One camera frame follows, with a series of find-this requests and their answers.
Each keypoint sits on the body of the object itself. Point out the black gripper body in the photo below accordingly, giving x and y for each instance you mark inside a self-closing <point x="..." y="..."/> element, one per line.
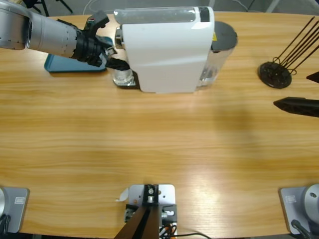
<point x="88" y="48"/>

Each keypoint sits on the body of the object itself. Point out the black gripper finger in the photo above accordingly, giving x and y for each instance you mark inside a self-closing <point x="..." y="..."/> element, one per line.
<point x="104" y="42"/>
<point x="315" y="77"/>
<point x="118" y="64"/>
<point x="299" y="107"/>

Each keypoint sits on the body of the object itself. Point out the clear glass cup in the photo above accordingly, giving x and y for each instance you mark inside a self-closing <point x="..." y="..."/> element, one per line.
<point x="122" y="77"/>

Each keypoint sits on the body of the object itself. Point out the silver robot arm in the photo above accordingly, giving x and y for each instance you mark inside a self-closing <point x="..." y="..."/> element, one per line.
<point x="47" y="35"/>

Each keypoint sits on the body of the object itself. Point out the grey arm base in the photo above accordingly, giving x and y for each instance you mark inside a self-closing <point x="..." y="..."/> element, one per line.
<point x="299" y="204"/>
<point x="16" y="209"/>

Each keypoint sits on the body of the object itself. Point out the white capsule coffee machine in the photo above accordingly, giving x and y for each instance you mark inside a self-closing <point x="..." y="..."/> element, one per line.
<point x="164" y="54"/>

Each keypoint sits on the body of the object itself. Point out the chrome grate drip tray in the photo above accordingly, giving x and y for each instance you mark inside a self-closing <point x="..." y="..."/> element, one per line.
<point x="134" y="83"/>

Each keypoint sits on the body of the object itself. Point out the teal plastic tray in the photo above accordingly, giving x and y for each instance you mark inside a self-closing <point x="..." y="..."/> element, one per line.
<point x="57" y="65"/>

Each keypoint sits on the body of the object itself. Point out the black disc capsule rod stand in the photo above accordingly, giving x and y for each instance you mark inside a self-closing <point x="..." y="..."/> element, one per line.
<point x="275" y="74"/>

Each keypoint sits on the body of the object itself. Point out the black tripod legs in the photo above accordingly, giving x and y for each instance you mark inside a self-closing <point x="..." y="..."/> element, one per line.
<point x="43" y="6"/>

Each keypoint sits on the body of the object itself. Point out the clear water tank dark lid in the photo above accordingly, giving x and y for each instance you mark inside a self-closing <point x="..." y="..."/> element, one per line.
<point x="221" y="59"/>

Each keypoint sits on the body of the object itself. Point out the white paper tab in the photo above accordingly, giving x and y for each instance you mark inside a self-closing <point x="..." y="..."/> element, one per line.
<point x="122" y="195"/>

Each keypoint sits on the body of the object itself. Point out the black clamp block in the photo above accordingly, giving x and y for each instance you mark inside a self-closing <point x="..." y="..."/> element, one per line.
<point x="170" y="212"/>

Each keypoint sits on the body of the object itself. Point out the orange clamp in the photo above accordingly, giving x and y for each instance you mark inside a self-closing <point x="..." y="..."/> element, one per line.
<point x="169" y="227"/>

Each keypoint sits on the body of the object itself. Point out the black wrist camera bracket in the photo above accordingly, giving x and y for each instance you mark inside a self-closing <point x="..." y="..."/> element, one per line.
<point x="97" y="21"/>

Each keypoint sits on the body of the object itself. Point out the grey metal frame leg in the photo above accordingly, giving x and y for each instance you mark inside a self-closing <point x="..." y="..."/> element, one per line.
<point x="273" y="5"/>

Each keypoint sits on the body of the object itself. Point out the dark camera post with bracket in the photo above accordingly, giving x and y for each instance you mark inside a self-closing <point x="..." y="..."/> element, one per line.
<point x="150" y="196"/>

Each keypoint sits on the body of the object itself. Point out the white mount plate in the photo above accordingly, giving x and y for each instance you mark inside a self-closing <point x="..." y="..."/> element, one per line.
<point x="167" y="193"/>

